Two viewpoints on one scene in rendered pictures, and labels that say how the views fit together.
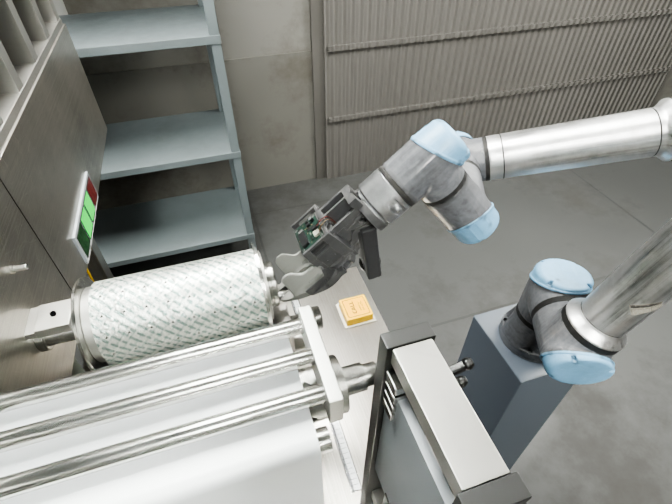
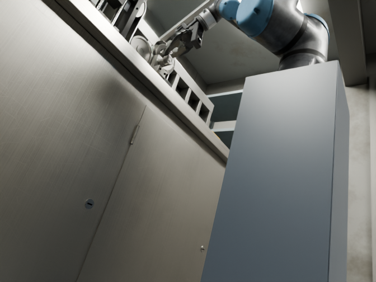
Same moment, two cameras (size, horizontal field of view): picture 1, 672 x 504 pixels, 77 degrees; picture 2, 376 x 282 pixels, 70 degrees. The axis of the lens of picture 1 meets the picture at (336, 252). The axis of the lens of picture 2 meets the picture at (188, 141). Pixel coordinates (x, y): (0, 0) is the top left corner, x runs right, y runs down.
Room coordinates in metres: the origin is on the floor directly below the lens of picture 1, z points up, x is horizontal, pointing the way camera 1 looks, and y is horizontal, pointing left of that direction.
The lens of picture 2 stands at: (0.15, -0.81, 0.46)
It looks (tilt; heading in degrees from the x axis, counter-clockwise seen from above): 24 degrees up; 59
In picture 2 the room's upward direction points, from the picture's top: 17 degrees clockwise
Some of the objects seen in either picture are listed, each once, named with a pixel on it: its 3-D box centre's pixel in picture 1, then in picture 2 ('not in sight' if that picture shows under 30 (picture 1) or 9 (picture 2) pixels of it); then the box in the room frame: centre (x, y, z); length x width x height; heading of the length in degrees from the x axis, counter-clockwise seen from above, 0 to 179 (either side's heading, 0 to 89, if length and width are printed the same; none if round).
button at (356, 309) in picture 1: (355, 309); not in sight; (0.69, -0.05, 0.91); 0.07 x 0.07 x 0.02; 18
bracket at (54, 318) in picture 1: (50, 318); not in sight; (0.37, 0.41, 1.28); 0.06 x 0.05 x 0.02; 108
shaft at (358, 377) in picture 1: (366, 375); not in sight; (0.25, -0.03, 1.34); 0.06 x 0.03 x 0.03; 108
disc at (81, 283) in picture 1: (94, 324); not in sight; (0.39, 0.36, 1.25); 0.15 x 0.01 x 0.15; 18
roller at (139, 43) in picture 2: not in sight; (121, 57); (0.31, 0.20, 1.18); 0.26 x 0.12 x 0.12; 108
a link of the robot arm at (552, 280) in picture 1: (555, 293); (302, 45); (0.61, -0.48, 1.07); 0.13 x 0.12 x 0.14; 172
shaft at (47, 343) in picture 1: (65, 331); not in sight; (0.38, 0.40, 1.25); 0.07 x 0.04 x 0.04; 108
